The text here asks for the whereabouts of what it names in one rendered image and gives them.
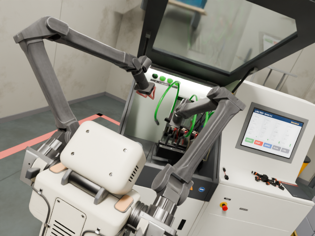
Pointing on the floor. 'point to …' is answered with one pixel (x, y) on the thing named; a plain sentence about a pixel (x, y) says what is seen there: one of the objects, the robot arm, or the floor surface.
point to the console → (256, 216)
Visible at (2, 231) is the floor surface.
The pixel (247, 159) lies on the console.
